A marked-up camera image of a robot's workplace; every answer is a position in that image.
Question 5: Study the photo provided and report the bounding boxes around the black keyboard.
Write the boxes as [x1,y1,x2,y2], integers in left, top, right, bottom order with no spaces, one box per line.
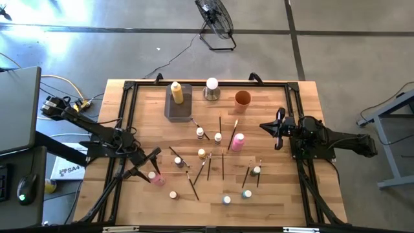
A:
[0,164,10,203]

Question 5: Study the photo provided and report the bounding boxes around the black computer mouse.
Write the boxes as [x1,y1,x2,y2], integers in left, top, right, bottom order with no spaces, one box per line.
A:
[16,173,38,206]

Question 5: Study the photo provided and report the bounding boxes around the white printed box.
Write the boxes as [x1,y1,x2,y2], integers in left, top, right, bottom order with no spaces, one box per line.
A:
[50,142,87,181]

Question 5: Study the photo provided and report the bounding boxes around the black floor fan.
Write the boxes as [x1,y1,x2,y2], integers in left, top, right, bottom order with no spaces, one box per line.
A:
[194,0,237,52]

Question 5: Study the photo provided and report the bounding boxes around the black fan cable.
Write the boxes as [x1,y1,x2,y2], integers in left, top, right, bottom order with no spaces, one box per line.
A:
[142,30,203,80]

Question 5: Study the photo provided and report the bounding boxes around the grey plastic bin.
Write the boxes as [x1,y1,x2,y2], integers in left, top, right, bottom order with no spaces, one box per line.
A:
[164,83,193,123]

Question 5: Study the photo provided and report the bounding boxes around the large yellow paint bottle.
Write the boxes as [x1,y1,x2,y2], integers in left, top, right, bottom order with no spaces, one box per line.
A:
[170,81,184,105]

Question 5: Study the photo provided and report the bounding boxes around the yellow power strip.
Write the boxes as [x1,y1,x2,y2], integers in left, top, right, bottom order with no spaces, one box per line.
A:
[72,98,93,113]

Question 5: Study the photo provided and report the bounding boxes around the white bulb brass lamp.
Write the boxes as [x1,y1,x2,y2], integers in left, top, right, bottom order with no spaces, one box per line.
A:
[202,77,222,102]

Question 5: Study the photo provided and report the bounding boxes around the yellow cable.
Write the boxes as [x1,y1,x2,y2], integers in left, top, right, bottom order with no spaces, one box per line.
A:
[37,74,85,121]

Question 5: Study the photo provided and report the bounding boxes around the black paintbrush silver ferrule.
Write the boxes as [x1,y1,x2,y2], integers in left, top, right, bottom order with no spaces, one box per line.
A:
[256,158,263,188]
[241,160,252,189]
[193,157,208,186]
[185,170,200,201]
[168,146,191,169]
[206,151,213,182]
[190,118,211,141]

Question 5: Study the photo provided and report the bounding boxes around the large pink paint bottle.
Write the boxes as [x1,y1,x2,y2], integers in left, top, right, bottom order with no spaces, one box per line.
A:
[147,170,166,187]
[230,133,246,153]

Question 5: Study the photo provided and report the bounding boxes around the orange cup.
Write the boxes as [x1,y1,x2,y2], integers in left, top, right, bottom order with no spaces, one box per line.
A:
[234,90,252,114]

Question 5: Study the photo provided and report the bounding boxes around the white metal bracket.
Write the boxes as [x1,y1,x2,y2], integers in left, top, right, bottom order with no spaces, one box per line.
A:
[103,225,140,233]
[283,227,320,233]

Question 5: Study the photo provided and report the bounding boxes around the grey side table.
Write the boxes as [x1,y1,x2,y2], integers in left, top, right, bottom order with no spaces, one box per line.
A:
[356,89,414,190]

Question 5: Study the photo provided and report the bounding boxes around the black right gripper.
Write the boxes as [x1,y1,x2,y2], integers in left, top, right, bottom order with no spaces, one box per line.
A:
[259,107,303,150]

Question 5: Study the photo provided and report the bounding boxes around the dark desk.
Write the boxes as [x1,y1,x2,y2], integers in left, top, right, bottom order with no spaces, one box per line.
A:
[0,131,48,229]

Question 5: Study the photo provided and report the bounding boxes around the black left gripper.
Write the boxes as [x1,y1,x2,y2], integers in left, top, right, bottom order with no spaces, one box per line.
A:
[122,147,162,184]

